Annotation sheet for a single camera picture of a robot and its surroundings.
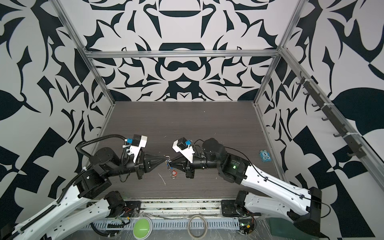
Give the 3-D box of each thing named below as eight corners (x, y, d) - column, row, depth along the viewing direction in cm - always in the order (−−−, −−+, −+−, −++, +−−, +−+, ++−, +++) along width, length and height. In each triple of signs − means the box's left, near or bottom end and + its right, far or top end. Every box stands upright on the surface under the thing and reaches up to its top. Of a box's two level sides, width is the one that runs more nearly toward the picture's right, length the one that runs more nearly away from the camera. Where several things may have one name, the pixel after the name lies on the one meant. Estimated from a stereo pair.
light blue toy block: (260, 163, 94) (263, 160, 90) (257, 153, 98) (260, 149, 94) (269, 163, 94) (272, 160, 90) (265, 153, 98) (268, 149, 94)
